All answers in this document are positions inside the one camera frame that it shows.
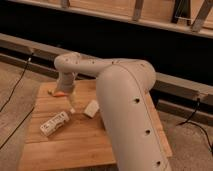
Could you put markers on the wooden board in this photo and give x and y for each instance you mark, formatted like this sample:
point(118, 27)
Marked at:
point(79, 143)

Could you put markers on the white plastic bottle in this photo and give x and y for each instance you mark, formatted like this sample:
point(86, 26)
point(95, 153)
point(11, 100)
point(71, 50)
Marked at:
point(50, 126)

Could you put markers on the cream foam block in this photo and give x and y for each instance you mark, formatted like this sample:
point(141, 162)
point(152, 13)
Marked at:
point(91, 109)

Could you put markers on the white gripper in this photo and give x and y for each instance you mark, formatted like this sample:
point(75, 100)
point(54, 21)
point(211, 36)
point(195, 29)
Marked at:
point(65, 83)

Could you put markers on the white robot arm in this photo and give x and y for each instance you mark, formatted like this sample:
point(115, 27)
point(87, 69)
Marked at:
point(121, 89)

